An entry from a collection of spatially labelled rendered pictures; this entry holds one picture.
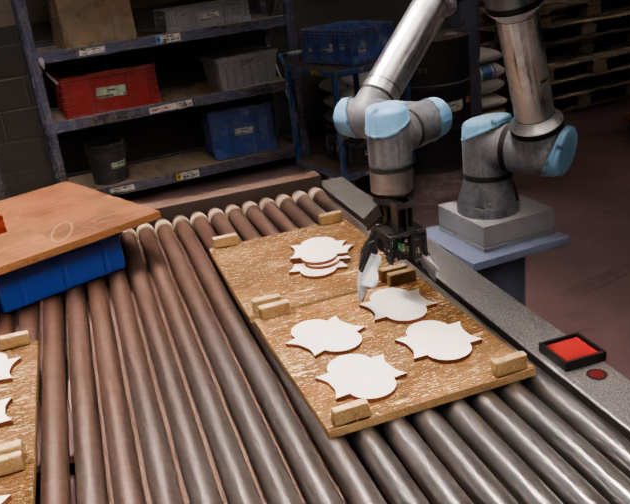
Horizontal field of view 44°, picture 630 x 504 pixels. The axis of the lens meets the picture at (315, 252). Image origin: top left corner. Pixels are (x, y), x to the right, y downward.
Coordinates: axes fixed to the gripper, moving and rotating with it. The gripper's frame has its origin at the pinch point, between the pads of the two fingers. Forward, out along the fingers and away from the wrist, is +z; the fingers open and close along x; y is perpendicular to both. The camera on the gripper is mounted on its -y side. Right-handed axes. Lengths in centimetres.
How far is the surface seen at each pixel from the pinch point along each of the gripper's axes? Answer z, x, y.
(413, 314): 2.6, 0.5, 5.7
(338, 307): 3.5, -9.7, -6.0
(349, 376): 2.5, -17.6, 19.7
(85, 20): -27, -21, -435
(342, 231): 3.6, 5.9, -43.9
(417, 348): 2.6, -4.4, 17.2
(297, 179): 2, 9, -88
